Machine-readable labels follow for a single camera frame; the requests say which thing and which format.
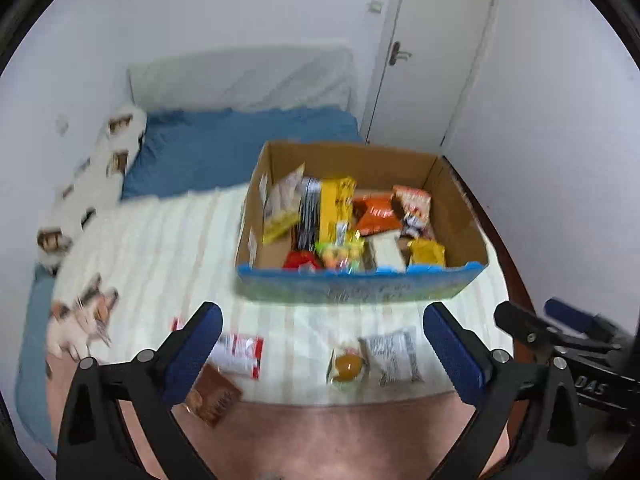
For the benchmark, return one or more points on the white headboard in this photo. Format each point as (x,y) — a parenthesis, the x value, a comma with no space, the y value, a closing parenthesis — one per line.
(248,78)

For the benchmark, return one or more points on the yellow snack packet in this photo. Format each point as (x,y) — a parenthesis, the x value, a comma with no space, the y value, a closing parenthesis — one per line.
(336,209)

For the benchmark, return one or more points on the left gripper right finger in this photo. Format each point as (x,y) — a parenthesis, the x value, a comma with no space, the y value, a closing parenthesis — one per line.
(549,443)

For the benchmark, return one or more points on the blue milk cardboard box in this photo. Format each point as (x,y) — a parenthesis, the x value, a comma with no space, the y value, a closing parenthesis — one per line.
(290,270)

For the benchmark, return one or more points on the cat print pillow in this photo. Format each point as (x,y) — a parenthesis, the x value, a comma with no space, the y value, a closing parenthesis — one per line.
(96,186)

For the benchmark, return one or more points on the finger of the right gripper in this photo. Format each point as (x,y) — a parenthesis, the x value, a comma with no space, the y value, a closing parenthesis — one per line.
(548,339)
(594,326)

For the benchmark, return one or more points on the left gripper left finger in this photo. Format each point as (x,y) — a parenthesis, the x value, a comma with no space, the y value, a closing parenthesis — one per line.
(94,441)

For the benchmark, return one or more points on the orange round pastry packet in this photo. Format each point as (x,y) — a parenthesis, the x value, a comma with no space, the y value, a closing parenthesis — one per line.
(347,365)

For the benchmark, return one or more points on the orange sunflower seed packet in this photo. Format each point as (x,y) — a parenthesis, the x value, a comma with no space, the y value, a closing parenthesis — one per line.
(414,207)

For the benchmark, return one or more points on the white brown snack packet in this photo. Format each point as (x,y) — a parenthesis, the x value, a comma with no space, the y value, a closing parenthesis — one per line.
(386,253)

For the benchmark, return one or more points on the colourful candy packet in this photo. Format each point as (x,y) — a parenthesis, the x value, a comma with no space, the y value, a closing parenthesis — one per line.
(341,258)

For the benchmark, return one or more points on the striped cream bed blanket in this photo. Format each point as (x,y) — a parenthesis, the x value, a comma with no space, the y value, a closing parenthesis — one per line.
(166,257)

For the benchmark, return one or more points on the white door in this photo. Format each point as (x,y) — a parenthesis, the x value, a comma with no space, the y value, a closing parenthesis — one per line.
(431,61)

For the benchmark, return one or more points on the grey white snack packet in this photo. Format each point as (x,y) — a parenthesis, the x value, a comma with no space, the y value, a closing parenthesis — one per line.
(392,358)

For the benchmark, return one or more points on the red white spicy strip packet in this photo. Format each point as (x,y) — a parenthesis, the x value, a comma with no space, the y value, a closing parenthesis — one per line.
(237,354)

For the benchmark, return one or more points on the blue bed sheet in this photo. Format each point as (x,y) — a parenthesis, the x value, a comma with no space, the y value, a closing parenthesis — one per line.
(181,152)

